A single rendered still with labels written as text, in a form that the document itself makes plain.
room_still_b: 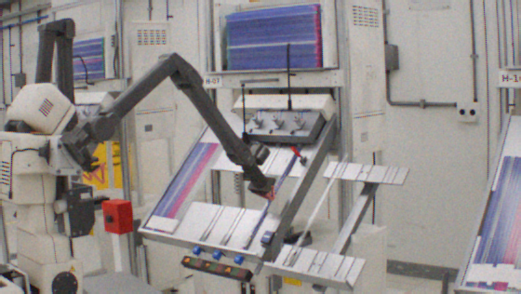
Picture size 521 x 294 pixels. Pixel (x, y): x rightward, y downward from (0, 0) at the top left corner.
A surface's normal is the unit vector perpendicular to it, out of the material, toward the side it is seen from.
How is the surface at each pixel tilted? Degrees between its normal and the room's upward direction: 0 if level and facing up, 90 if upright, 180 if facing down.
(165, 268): 90
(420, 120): 90
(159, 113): 90
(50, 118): 90
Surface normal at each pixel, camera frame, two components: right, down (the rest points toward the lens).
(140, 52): 0.77, 0.04
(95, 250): -0.63, 0.11
